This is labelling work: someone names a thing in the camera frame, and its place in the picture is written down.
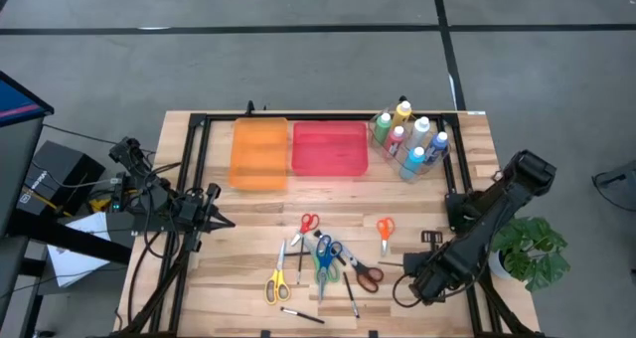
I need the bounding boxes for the green paint bottle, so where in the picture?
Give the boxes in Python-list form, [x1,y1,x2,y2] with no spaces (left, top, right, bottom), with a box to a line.
[372,111,394,147]

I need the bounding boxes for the green potted plant white pot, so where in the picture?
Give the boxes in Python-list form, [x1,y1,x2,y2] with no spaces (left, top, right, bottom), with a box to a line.
[486,215,572,294]

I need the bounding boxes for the red-handled scissors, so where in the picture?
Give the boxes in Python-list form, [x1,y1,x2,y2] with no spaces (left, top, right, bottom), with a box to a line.
[289,213,321,248]

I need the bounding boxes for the blue-violet paint bottle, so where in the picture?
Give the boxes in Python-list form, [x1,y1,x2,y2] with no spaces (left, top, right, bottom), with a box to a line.
[424,130,450,166]

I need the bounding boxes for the dark monitor with blue screen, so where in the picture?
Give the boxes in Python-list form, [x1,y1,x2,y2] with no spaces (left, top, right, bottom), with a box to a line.
[0,71,55,240]

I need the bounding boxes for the maroon and black scissors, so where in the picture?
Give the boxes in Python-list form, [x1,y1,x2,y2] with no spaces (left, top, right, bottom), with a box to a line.
[339,246,386,295]

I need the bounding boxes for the black metal rig frame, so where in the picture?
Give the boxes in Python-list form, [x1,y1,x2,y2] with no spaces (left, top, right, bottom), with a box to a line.
[116,111,548,338]

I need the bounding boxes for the orange plastic tray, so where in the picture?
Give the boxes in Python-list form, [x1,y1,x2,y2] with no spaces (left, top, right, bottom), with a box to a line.
[228,116,290,192]

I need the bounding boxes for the yellow paint bottle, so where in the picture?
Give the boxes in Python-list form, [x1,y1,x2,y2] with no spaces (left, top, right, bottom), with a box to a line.
[391,99,413,130]

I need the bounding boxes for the black equipment box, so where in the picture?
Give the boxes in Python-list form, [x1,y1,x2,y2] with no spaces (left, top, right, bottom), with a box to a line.
[17,139,107,218]

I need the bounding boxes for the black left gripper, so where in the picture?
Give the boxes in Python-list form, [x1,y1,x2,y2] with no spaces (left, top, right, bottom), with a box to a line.
[186,182,237,253]

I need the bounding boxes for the white paint bottle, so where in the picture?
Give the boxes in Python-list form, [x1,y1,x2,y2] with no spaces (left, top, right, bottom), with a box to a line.
[404,115,431,151]

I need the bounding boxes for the orange-handled scissors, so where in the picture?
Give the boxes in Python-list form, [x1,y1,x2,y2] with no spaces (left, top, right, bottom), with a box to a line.
[375,217,397,257]

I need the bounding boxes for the yellow-handled scissors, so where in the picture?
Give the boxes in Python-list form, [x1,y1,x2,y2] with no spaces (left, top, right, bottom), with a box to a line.
[263,238,293,307]

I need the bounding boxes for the clear plastic bottle organizer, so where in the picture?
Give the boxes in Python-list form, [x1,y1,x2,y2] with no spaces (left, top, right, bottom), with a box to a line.
[368,107,451,181]

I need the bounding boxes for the red paint bottle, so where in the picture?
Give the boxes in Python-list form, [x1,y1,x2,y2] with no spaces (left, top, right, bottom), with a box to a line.
[385,125,406,159]

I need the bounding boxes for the black metal stand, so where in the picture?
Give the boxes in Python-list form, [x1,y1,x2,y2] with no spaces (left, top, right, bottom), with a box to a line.
[0,211,134,338]

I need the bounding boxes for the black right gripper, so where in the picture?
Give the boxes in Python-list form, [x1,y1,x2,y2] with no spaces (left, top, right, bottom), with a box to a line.
[402,251,456,304]

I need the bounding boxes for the pink plastic tray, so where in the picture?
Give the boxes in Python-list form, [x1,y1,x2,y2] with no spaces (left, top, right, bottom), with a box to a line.
[290,120,370,178]

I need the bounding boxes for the white paper sheets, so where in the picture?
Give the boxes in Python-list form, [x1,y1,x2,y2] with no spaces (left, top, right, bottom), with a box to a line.
[47,212,114,288]

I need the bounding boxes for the teal paint bottle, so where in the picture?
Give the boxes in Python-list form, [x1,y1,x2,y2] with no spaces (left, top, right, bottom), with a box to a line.
[399,145,427,182]

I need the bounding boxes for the blue-handled scissors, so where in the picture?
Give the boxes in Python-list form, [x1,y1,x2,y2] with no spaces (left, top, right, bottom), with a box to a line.
[314,234,345,304]

